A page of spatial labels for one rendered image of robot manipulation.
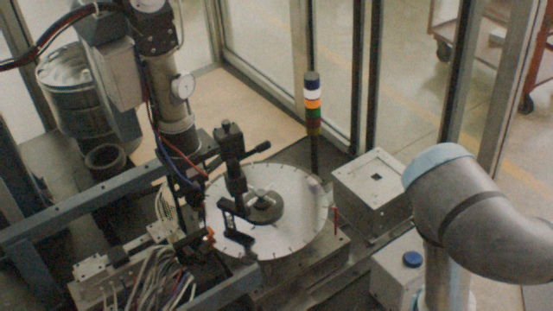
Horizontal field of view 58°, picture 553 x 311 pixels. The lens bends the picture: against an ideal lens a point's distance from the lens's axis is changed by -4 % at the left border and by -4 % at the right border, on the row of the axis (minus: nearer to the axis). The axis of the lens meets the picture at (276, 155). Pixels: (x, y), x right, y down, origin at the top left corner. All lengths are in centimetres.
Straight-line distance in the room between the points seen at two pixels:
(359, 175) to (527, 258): 79
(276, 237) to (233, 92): 95
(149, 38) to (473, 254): 60
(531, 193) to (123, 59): 228
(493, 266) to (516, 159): 229
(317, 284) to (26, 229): 73
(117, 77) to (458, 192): 61
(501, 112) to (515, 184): 168
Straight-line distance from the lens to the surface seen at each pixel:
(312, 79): 137
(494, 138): 124
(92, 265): 138
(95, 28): 97
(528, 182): 290
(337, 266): 141
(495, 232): 73
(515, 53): 112
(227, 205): 124
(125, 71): 98
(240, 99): 202
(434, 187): 78
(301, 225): 126
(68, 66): 188
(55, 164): 197
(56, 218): 132
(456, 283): 97
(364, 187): 143
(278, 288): 130
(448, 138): 130
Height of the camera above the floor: 191
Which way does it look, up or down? 41 degrees down
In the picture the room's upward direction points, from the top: 6 degrees counter-clockwise
